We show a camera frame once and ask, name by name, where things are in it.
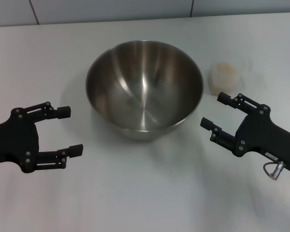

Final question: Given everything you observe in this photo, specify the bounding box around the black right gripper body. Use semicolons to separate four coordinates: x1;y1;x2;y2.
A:
232;103;290;173

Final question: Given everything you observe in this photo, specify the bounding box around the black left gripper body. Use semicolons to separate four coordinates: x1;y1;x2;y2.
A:
0;107;41;174

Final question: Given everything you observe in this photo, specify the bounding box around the clear plastic measuring cup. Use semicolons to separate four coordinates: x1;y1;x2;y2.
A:
208;60;253;96

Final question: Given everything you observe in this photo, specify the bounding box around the stainless steel mixing bowl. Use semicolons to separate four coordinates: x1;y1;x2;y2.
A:
85;39;204;142

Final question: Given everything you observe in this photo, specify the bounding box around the right wrist cable with connector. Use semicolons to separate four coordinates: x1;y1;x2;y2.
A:
263;161;287;180

